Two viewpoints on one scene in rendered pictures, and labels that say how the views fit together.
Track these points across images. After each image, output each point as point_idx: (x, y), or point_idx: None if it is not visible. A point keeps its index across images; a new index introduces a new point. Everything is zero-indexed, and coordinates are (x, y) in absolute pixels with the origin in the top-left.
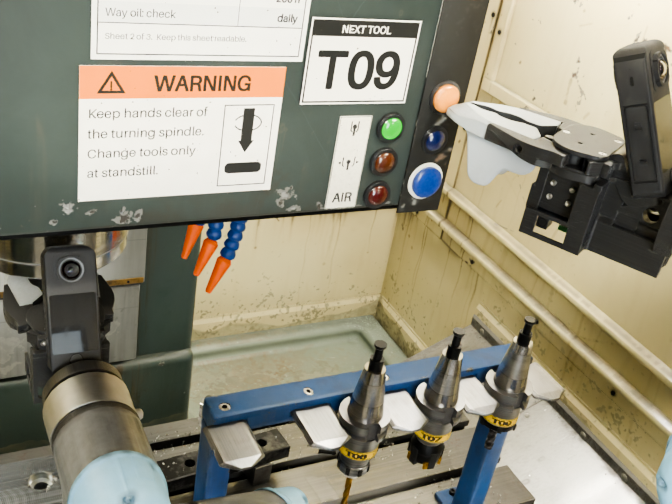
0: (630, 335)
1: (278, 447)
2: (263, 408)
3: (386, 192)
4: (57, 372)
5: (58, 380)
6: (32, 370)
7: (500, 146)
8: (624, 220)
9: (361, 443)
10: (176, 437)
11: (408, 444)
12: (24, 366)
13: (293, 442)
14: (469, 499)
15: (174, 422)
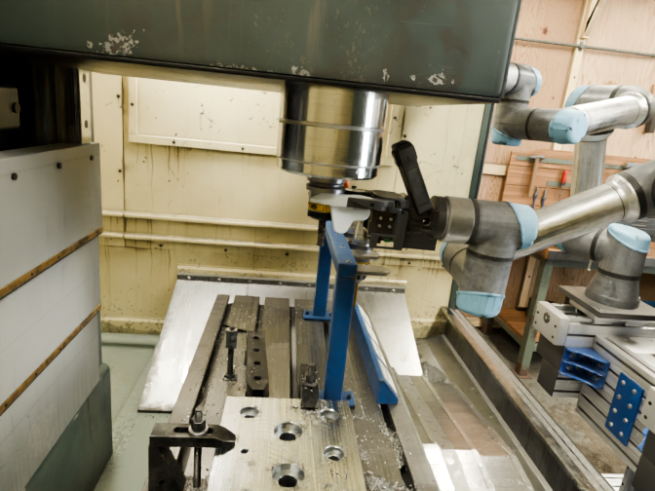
0: (286, 223)
1: (263, 334)
2: (353, 255)
3: None
4: (440, 203)
5: (445, 205)
6: (403, 226)
7: None
8: None
9: None
10: (201, 381)
11: (265, 315)
12: (57, 429)
13: (238, 344)
14: (326, 303)
15: (186, 379)
